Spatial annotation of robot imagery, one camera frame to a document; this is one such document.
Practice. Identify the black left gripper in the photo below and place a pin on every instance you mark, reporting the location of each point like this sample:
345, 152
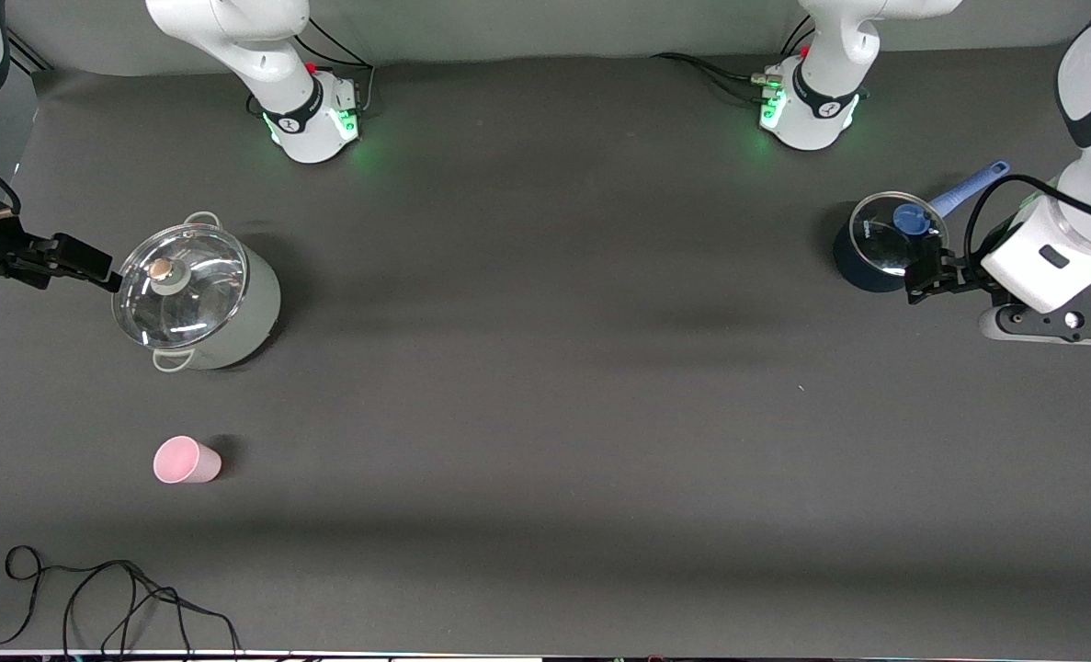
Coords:
966, 276

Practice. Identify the pink plastic cup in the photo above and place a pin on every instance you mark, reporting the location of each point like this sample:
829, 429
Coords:
177, 460

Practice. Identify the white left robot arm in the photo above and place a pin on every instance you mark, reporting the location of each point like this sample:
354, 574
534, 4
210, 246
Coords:
812, 119

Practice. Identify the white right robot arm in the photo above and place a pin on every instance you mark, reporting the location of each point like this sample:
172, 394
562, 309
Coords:
311, 138

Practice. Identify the glass lid blue knob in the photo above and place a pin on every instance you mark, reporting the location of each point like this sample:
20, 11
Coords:
885, 241

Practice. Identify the dark blue saucepan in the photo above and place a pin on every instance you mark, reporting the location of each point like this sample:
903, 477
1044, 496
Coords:
862, 276

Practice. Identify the glass pot lid brass knob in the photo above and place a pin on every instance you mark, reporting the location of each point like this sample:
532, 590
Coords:
187, 294

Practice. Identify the pale green cooking pot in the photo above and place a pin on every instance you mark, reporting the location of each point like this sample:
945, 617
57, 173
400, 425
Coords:
253, 313

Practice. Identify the dark grey table mat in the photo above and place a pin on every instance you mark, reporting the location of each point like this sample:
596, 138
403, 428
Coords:
545, 414

